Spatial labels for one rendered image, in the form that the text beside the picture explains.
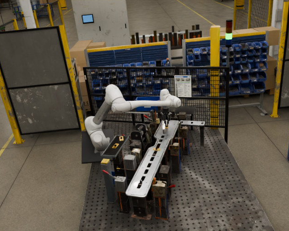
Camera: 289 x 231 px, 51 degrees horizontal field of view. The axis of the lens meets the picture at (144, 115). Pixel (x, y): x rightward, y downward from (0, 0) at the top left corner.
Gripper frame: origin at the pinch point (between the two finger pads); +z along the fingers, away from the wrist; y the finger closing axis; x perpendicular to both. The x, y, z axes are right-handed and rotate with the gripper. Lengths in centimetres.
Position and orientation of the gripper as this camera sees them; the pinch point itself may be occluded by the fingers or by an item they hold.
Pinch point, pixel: (166, 123)
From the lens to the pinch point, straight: 350.3
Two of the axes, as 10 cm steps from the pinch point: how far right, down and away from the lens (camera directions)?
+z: 0.9, 9.0, 4.4
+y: 9.5, 0.5, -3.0
